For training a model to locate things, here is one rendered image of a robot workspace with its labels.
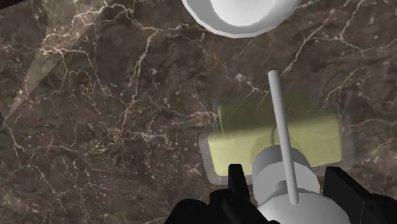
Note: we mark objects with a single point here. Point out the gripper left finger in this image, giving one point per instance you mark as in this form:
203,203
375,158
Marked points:
237,198

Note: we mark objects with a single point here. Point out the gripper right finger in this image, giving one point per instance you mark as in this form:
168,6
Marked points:
350,195

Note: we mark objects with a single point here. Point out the white bowl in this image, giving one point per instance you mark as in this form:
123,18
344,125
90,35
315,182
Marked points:
242,15

